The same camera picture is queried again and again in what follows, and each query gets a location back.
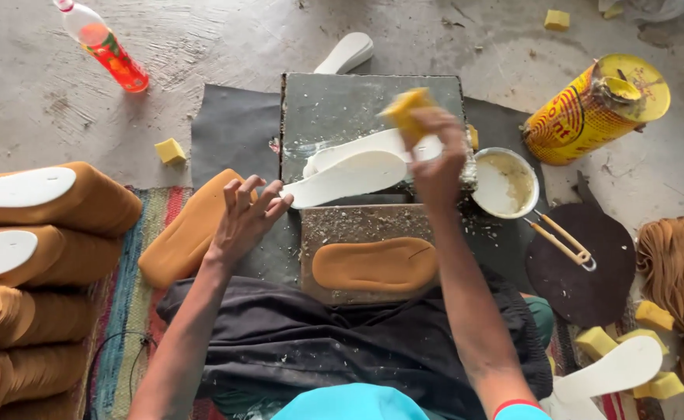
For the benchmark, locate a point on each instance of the person's right hand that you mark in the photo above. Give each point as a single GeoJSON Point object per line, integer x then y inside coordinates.
{"type": "Point", "coordinates": [440, 166]}

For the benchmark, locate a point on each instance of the person's left hand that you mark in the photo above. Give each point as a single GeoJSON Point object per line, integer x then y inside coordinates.
{"type": "Point", "coordinates": [240, 230]}

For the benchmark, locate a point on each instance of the person's right fingers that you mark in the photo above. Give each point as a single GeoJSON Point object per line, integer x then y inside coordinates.
{"type": "Point", "coordinates": [438, 125]}

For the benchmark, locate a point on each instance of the yellow sponge block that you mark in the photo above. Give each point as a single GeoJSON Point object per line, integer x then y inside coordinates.
{"type": "Point", "coordinates": [405, 111]}

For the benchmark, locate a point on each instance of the white foam insole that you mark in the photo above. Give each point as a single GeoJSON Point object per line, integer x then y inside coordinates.
{"type": "Point", "coordinates": [365, 146]}
{"type": "Point", "coordinates": [572, 409]}
{"type": "Point", "coordinates": [348, 178]}
{"type": "Point", "coordinates": [610, 368]}
{"type": "Point", "coordinates": [346, 52]}

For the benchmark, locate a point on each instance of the white bowl of glue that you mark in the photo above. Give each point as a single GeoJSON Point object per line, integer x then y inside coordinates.
{"type": "Point", "coordinates": [505, 182]}

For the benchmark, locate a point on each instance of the grey stone work slab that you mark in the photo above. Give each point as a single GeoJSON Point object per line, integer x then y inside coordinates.
{"type": "Point", "coordinates": [336, 105]}

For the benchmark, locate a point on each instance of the crumb-covered brown work board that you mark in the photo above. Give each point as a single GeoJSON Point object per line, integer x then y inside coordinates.
{"type": "Point", "coordinates": [353, 221]}

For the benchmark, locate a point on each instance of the yellow glue tin can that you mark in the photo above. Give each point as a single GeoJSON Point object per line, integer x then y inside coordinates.
{"type": "Point", "coordinates": [581, 119]}

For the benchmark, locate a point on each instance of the tan suede insole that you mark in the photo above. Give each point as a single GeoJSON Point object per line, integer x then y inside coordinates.
{"type": "Point", "coordinates": [374, 265]}

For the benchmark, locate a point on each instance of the yellow sponge cube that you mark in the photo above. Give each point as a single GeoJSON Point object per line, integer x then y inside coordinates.
{"type": "Point", "coordinates": [596, 343]}
{"type": "Point", "coordinates": [663, 386]}
{"type": "Point", "coordinates": [557, 20]}
{"type": "Point", "coordinates": [642, 334]}
{"type": "Point", "coordinates": [654, 316]}
{"type": "Point", "coordinates": [170, 151]}

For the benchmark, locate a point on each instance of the dark grey rubber mat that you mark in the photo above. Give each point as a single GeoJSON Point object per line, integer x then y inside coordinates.
{"type": "Point", "coordinates": [234, 134]}

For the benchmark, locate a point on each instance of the person's green trousers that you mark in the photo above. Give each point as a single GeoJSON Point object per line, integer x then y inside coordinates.
{"type": "Point", "coordinates": [541, 318]}

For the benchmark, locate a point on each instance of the dark brown leather piece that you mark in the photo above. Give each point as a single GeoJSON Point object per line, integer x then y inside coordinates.
{"type": "Point", "coordinates": [581, 291]}

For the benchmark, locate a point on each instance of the clear plastic bag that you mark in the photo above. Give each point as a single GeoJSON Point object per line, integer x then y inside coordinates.
{"type": "Point", "coordinates": [651, 8]}

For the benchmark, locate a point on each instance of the person's black lap cloth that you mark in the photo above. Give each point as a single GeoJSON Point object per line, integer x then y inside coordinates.
{"type": "Point", "coordinates": [330, 344]}

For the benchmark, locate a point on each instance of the person's teal shirt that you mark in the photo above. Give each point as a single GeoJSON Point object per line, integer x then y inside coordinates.
{"type": "Point", "coordinates": [351, 403]}

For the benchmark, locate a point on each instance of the clear bottle with red label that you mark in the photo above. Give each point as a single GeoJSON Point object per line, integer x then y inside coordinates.
{"type": "Point", "coordinates": [108, 49]}

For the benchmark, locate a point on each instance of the striped woven rug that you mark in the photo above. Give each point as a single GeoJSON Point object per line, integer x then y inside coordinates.
{"type": "Point", "coordinates": [126, 303]}

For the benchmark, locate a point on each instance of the heap of tan insole stacks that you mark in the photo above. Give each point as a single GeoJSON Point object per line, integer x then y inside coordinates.
{"type": "Point", "coordinates": [32, 280]}

